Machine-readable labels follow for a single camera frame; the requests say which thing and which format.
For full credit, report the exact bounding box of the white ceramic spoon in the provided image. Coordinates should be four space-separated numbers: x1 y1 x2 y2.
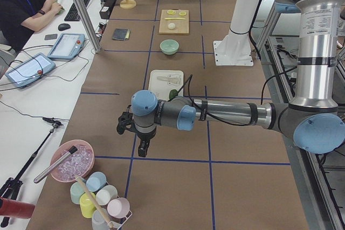
157 76 181 85

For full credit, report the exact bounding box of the pink bowl with ice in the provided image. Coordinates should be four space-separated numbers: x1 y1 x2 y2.
51 140 95 183

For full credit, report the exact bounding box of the green ceramic bowl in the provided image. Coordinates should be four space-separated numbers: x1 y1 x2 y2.
160 39 180 55

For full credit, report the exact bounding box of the white steamed bun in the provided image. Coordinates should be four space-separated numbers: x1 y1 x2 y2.
168 23 176 30

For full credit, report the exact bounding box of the green avocado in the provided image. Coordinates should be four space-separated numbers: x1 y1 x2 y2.
169 89 178 101

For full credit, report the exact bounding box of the white bear tray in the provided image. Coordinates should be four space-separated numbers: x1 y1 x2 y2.
148 69 184 101

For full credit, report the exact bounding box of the white cup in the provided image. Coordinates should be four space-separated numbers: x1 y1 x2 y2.
96 185 118 206

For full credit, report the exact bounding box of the blue cup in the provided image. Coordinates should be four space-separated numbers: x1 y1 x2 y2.
86 171 107 192

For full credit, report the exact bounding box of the pink cup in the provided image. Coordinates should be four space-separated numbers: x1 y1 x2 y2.
107 197 130 219

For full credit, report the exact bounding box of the steel tube with black cap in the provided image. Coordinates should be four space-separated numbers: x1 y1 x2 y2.
33 146 78 184

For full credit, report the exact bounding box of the green cup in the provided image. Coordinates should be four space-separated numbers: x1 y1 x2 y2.
70 182 85 205

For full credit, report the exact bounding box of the yellow cup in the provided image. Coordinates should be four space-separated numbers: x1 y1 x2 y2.
79 193 96 219

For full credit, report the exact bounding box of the grey cup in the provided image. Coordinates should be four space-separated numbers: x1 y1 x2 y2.
91 210 109 230

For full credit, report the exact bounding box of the dark blue sponge cloth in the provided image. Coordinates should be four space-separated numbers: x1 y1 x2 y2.
112 28 130 41

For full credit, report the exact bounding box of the wooden cutting board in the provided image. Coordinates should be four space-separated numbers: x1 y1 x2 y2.
158 9 190 35

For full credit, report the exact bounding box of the far teach pendant tablet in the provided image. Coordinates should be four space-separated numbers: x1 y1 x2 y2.
47 33 85 60

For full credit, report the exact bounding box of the teach pendant tablet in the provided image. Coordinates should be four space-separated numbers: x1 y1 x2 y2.
47 33 85 60
5 53 56 88

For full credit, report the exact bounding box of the yellow banana strip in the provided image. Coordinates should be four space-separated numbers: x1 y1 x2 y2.
164 17 185 20

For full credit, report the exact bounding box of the right lime slice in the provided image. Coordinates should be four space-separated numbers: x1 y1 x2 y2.
179 11 187 16

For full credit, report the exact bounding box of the black computer mouse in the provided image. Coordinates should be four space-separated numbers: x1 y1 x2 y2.
58 23 71 31

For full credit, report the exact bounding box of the grey phone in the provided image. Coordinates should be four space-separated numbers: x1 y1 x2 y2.
44 33 58 40

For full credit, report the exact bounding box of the near teach pendant tablet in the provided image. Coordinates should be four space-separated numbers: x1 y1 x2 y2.
5 53 56 88

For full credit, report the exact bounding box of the black tripod stick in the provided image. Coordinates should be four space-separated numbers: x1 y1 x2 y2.
0 116 65 201

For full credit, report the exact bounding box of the black power strip box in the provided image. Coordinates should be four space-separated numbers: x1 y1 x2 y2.
99 0 116 19

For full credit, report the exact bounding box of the black keyboard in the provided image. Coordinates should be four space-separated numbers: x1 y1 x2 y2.
64 0 92 22

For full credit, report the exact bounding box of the red cylinder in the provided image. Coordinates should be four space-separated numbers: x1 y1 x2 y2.
1 197 35 219

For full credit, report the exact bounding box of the seated person in black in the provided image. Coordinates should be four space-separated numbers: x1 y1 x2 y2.
1 0 63 52

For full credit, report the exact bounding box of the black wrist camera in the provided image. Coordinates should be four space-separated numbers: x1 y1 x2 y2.
116 111 136 135

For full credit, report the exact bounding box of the wooden rack handle stick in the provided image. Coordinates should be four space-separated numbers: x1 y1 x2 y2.
75 177 116 229

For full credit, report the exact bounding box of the white wire cup rack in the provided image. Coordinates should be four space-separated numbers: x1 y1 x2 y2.
107 186 134 230

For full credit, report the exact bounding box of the aluminium frame post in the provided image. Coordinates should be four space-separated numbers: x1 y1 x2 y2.
73 0 101 53

